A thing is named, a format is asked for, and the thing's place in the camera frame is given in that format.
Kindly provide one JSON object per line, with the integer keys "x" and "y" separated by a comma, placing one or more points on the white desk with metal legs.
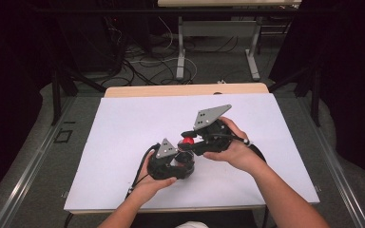
{"x": 221, "y": 28}

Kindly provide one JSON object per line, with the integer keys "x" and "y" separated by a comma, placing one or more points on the person's right hand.
{"x": 240, "y": 155}

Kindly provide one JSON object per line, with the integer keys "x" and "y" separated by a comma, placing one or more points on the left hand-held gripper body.
{"x": 163, "y": 164}

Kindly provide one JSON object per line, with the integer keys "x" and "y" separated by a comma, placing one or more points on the black metal stand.
{"x": 315, "y": 95}
{"x": 56, "y": 95}

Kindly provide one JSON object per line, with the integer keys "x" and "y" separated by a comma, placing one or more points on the person's white clothing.
{"x": 191, "y": 225}

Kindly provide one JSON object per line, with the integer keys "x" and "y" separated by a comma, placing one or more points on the metal floor rail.
{"x": 28, "y": 171}
{"x": 336, "y": 164}

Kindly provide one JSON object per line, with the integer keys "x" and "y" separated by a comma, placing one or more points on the small red ball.
{"x": 188, "y": 140}

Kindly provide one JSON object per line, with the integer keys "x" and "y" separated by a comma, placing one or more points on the person's left hand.
{"x": 150, "y": 185}

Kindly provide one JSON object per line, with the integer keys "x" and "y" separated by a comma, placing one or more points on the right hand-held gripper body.
{"x": 215, "y": 136}

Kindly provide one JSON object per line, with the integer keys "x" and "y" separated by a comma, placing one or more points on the cola bottle with red label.
{"x": 185, "y": 160}

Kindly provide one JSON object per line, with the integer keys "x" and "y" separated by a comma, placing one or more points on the light wooden table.
{"x": 171, "y": 90}

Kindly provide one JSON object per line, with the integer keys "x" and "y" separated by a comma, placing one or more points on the square floor socket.
{"x": 63, "y": 136}

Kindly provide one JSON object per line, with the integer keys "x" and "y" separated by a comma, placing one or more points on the white table mat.
{"x": 123, "y": 142}

